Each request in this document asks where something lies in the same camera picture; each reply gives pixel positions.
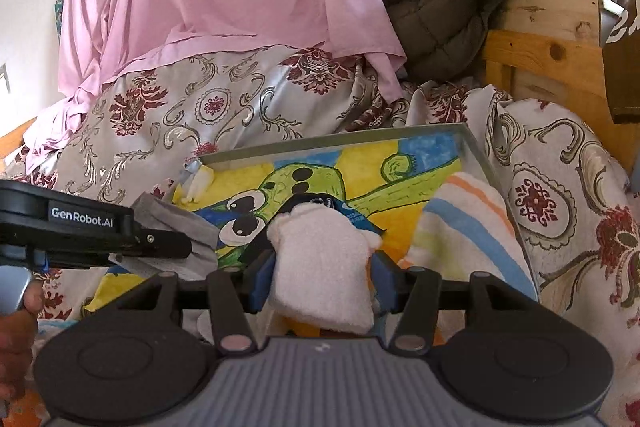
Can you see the floral satin blanket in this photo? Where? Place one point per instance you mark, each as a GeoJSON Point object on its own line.
{"type": "Point", "coordinates": [150, 122]}

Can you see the pastel striped towel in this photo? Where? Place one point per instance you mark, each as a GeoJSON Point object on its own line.
{"type": "Point", "coordinates": [465, 232]}

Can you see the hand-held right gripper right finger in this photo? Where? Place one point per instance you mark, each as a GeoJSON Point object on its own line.
{"type": "Point", "coordinates": [385, 279]}

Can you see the wooden bed frame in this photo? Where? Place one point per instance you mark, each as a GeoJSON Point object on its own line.
{"type": "Point", "coordinates": [15, 134]}

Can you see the person's left hand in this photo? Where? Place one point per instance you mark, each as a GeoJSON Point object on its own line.
{"type": "Point", "coordinates": [17, 347]}

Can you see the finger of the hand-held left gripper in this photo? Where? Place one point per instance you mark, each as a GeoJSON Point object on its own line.
{"type": "Point", "coordinates": [160, 247]}

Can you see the wooden headboard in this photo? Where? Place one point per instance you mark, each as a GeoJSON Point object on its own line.
{"type": "Point", "coordinates": [540, 57]}

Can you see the white terry cloth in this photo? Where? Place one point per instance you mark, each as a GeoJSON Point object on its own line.
{"type": "Point", "coordinates": [320, 267]}
{"type": "Point", "coordinates": [207, 324]}

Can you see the brown printed cloth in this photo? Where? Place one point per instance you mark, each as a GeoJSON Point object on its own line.
{"type": "Point", "coordinates": [622, 77]}

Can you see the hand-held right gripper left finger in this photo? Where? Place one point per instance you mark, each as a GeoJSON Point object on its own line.
{"type": "Point", "coordinates": [262, 279]}

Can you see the teal wall poster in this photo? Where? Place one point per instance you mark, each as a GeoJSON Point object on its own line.
{"type": "Point", "coordinates": [59, 9]}

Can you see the dark striped sock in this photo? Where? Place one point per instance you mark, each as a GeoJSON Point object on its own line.
{"type": "Point", "coordinates": [345, 211]}

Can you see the yellow blue picture box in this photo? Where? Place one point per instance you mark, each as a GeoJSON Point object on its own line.
{"type": "Point", "coordinates": [350, 167]}

